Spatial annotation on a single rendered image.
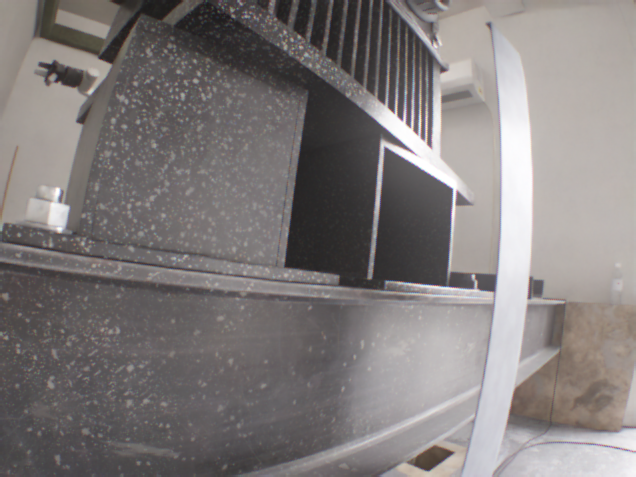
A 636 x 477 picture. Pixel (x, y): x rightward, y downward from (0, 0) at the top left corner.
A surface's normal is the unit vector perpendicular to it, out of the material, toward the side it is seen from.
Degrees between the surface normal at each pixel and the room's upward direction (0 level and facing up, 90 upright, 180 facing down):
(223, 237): 90
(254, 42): 180
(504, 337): 90
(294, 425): 90
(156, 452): 90
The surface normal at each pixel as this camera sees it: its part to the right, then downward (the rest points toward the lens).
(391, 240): -0.72, -0.16
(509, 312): 0.58, -0.01
